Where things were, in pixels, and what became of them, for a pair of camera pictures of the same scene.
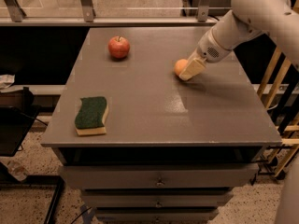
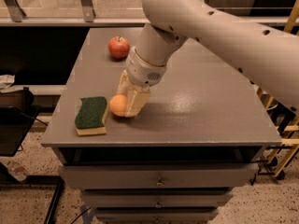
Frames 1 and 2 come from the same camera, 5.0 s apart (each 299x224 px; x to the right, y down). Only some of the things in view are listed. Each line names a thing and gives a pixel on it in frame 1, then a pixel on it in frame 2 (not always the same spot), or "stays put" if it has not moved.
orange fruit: [179, 65] → [118, 105]
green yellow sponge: [91, 117] stays put
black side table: [16, 123] stays put
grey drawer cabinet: [176, 149] stays put
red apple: [119, 47] stays put
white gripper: [209, 49] → [142, 71]
